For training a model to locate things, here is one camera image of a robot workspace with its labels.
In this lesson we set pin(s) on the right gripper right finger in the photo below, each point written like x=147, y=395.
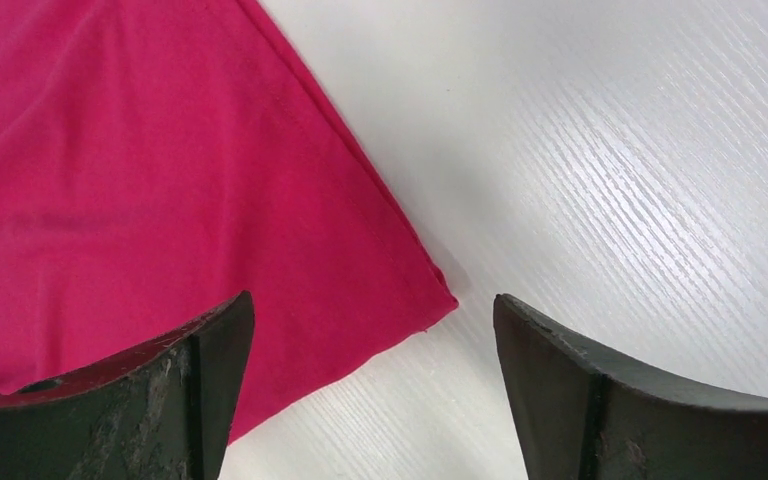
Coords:
x=583, y=410

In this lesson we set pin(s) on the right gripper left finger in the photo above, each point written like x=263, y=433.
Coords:
x=162, y=409

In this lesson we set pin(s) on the crimson red t shirt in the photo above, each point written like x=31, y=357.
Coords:
x=157, y=158

